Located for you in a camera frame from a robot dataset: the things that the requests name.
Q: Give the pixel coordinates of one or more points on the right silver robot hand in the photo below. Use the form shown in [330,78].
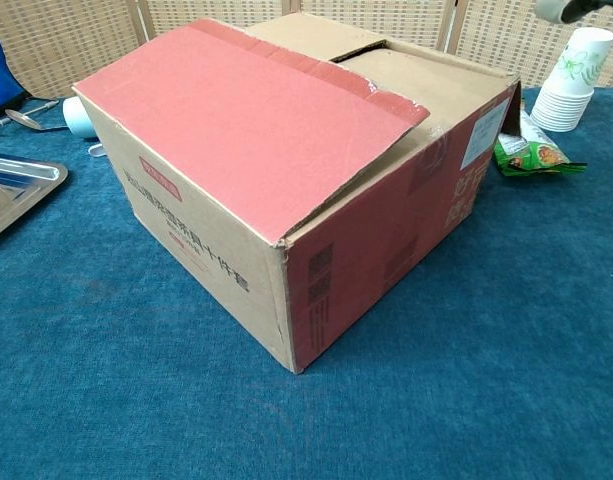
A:
[561,10]

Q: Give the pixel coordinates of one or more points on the red cardboard box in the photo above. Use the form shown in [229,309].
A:
[246,135]

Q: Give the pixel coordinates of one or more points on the stack of paper cups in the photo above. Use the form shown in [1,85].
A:
[571,85]

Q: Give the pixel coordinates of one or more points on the green snack bag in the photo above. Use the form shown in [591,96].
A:
[536,155]

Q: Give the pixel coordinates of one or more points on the white plastic mug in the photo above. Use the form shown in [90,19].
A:
[76,117]

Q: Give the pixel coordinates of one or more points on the woven folding screen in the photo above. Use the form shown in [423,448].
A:
[61,45]

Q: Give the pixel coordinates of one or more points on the metal spoon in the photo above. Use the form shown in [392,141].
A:
[21,119]

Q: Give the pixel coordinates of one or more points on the blue table cloth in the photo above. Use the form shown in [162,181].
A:
[136,390]

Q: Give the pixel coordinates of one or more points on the stainless steel tray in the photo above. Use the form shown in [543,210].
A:
[16,190]

